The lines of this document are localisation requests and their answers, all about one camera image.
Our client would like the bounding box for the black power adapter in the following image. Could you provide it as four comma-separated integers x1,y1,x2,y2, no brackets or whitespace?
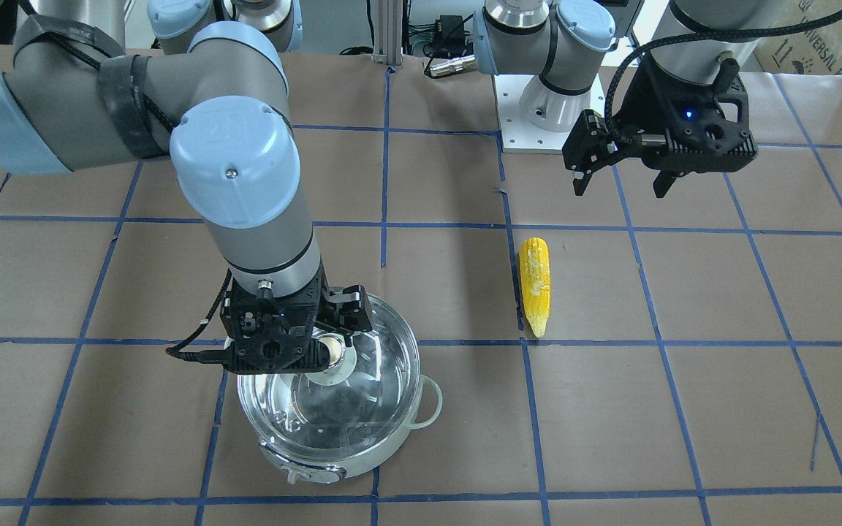
433,15,466,47

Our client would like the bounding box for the aluminium frame post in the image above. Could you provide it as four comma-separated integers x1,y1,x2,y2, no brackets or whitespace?
368,1,407,69

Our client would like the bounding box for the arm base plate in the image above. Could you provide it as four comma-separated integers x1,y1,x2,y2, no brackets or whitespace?
493,75,604,154

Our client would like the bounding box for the yellow corn cob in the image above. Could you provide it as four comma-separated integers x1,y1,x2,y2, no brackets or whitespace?
518,237,552,338

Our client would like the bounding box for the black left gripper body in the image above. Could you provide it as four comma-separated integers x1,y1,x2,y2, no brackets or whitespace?
615,56,751,162

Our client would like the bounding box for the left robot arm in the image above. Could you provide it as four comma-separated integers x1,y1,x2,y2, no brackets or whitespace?
472,1,785,197

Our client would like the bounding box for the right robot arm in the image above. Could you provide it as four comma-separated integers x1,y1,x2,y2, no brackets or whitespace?
0,1,368,354

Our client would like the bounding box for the glass pot lid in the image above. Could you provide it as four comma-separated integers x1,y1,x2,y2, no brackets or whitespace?
238,295,420,457

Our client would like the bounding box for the cardboard box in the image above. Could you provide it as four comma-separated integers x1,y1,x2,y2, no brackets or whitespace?
753,20,842,75

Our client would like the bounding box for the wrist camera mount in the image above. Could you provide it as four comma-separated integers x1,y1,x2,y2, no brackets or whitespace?
165,289,330,375
640,57,757,173

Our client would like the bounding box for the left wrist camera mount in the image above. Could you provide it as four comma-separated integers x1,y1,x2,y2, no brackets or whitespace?
640,57,757,173

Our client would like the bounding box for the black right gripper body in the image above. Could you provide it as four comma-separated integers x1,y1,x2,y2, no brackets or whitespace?
220,270,334,344

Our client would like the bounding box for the silver metal connector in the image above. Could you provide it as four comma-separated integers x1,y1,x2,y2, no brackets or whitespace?
425,56,477,79

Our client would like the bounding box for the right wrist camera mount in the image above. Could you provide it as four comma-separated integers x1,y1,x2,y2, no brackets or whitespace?
165,289,330,375

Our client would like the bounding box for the pale green cooking pot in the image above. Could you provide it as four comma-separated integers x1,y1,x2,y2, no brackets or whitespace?
237,294,444,485

